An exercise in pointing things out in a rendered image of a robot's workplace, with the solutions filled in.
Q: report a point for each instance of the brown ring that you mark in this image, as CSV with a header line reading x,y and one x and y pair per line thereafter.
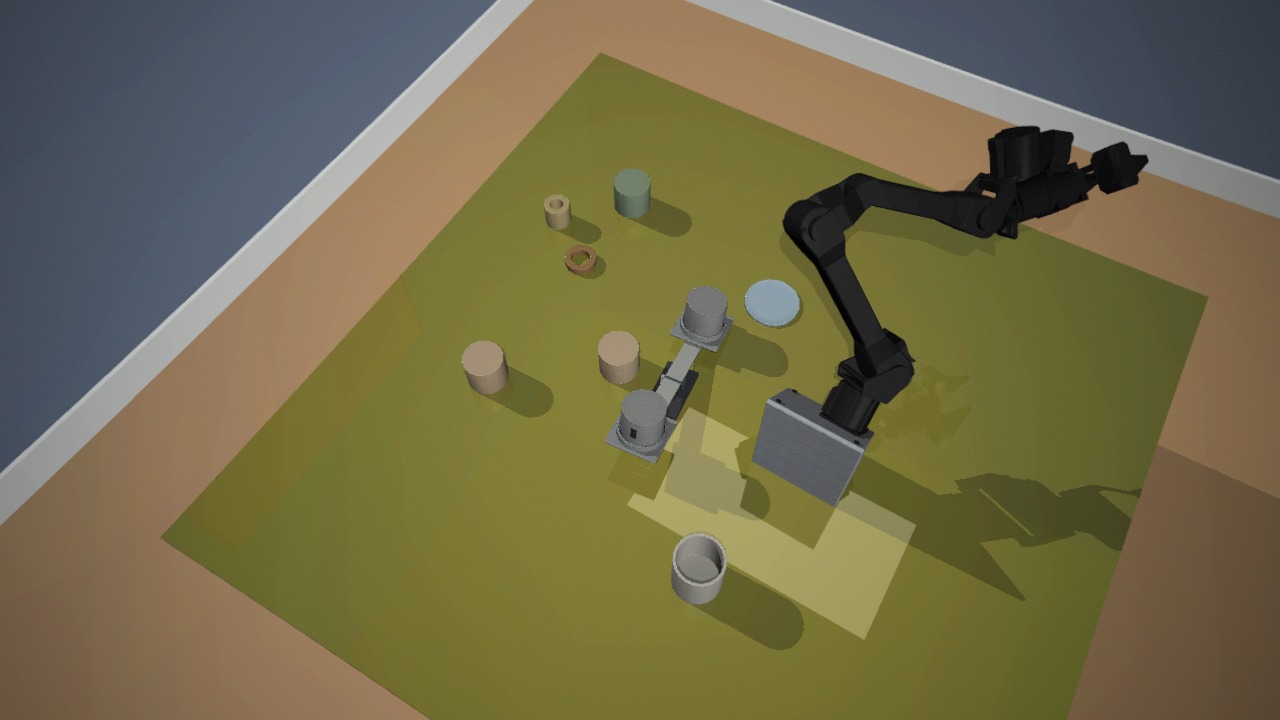
x,y
580,269

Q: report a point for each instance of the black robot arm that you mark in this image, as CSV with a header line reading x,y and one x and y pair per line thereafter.
x,y
882,367

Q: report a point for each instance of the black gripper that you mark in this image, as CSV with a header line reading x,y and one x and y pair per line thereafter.
x,y
1114,169

